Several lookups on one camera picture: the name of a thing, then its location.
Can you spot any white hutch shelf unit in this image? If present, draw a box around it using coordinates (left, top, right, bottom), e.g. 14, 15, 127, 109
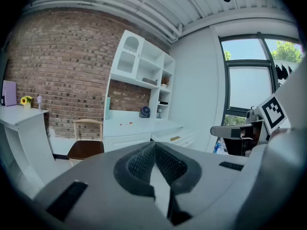
104, 29, 176, 121

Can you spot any blue bottle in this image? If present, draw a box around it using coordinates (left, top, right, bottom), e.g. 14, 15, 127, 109
214, 140, 225, 153

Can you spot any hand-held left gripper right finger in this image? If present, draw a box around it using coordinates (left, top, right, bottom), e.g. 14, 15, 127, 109
155, 141, 250, 230

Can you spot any purple round fan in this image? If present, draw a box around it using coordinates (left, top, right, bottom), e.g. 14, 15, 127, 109
139, 105, 151, 119

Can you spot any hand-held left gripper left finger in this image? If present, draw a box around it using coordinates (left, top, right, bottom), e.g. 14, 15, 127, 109
32, 141, 168, 230

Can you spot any sunflower pot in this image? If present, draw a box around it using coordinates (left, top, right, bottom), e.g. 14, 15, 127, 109
20, 95, 33, 110

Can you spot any small white table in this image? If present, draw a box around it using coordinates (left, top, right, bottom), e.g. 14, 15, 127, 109
0, 103, 56, 188

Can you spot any wooden chair dark seat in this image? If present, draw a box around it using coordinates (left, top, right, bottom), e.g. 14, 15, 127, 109
67, 118, 105, 167

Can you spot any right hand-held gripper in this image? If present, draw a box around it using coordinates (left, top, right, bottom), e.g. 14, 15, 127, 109
210, 93, 288, 157

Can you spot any black framed window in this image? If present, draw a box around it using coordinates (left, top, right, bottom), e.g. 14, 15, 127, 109
218, 32, 306, 127

